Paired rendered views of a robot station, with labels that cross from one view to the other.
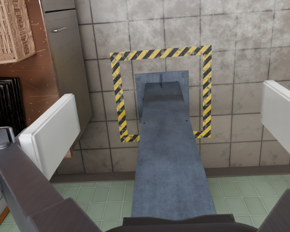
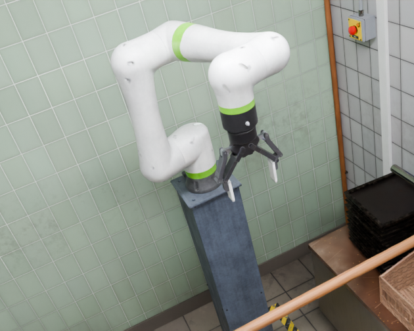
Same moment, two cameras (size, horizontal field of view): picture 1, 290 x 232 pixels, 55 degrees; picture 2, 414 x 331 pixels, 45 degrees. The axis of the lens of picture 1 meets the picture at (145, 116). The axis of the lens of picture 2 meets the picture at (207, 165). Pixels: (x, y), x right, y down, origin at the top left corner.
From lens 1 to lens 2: 1.25 m
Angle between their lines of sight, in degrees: 35
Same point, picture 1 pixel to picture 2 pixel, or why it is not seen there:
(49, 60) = (367, 301)
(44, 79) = (362, 286)
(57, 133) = (271, 169)
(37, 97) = not seen: hidden behind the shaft
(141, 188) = (242, 220)
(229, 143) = not seen: outside the picture
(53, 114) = (273, 171)
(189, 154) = (217, 265)
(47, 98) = not seen: hidden behind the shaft
